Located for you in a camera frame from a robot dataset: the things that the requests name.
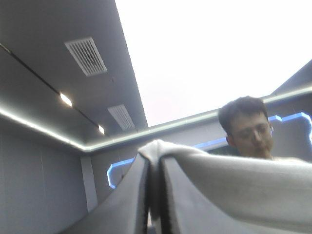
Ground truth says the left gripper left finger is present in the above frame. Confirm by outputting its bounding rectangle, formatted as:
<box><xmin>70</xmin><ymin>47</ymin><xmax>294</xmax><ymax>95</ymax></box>
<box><xmin>63</xmin><ymin>152</ymin><xmax>150</xmax><ymax>234</ymax></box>

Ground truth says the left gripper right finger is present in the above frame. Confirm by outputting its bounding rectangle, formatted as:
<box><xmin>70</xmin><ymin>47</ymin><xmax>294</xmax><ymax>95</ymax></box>
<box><xmin>159</xmin><ymin>156</ymin><xmax>244</xmax><ymax>234</ymax></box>

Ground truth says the white T-shirt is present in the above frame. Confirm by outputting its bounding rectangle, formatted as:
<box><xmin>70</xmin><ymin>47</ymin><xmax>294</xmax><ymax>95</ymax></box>
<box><xmin>137</xmin><ymin>139</ymin><xmax>312</xmax><ymax>234</ymax></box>

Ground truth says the small ceiling air vent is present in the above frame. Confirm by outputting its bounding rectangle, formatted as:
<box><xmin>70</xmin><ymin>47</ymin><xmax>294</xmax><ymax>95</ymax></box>
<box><xmin>107</xmin><ymin>104</ymin><xmax>136</xmax><ymax>131</ymax></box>

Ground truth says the person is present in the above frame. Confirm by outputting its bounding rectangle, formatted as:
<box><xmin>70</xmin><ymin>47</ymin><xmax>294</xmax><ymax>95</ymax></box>
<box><xmin>218</xmin><ymin>96</ymin><xmax>312</xmax><ymax>163</ymax></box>

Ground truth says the large ceiling air vent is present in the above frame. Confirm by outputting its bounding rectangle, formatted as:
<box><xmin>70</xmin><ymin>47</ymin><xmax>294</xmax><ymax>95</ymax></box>
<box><xmin>64</xmin><ymin>36</ymin><xmax>108</xmax><ymax>77</ymax></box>

